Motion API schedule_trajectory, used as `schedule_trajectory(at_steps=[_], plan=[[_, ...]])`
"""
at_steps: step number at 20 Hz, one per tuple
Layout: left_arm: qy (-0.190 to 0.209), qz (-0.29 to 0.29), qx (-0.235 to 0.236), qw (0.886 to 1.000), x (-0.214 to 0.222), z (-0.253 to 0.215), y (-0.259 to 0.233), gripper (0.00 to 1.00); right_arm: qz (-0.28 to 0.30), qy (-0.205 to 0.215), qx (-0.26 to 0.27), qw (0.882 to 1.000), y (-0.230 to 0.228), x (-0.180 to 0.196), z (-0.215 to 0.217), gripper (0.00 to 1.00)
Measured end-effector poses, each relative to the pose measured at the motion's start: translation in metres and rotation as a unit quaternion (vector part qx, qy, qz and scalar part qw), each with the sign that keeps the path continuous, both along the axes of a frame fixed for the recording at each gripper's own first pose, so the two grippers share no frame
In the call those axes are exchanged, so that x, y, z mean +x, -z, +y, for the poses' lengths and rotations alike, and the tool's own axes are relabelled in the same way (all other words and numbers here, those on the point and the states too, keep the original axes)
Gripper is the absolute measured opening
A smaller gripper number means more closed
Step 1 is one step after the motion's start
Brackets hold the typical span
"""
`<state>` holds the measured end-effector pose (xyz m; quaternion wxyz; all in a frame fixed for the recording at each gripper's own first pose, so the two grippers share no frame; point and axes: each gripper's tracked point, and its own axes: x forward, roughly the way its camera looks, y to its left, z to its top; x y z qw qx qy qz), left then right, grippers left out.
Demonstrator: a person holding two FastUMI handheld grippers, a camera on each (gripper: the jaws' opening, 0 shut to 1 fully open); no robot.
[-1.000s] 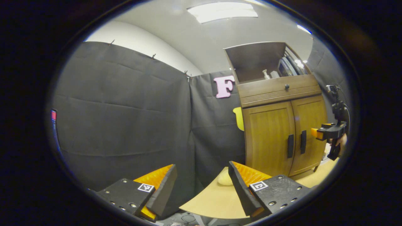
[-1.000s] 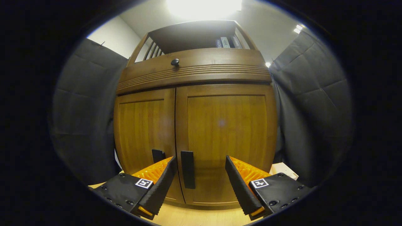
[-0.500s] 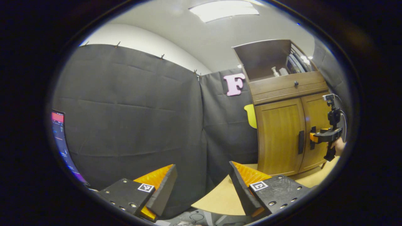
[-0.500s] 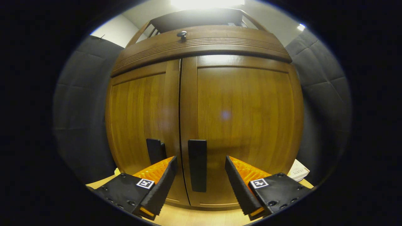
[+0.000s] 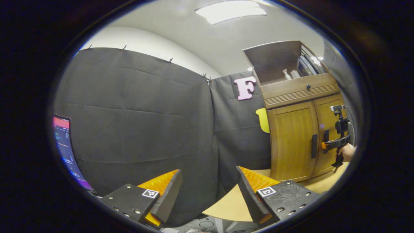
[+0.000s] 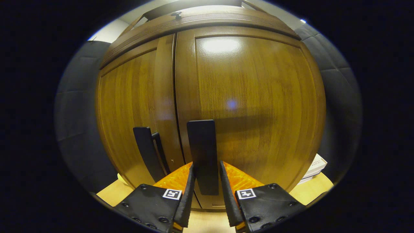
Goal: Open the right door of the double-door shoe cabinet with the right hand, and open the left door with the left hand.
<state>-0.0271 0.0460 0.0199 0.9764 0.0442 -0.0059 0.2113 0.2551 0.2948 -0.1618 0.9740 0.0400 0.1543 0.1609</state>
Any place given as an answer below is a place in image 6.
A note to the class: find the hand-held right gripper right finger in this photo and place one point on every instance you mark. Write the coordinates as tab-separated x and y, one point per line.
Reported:
226	197

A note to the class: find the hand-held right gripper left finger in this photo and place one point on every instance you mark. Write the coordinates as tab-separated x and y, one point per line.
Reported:
189	194

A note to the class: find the wooden cabinet door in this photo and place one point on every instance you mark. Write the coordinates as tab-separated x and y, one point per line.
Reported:
258	97
129	106

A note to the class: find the wooden double-door shoe cabinet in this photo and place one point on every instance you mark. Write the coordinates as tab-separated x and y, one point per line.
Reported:
194	7

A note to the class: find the wooden cabinet drawer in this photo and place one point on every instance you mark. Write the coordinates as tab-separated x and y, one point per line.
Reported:
210	19

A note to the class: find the yellow round plush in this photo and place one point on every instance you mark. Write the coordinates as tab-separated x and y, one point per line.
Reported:
122	179

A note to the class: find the white flat book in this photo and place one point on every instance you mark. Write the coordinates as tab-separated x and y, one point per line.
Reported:
305	180

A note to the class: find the beige flat book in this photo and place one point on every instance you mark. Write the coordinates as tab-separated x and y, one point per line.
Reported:
317	165

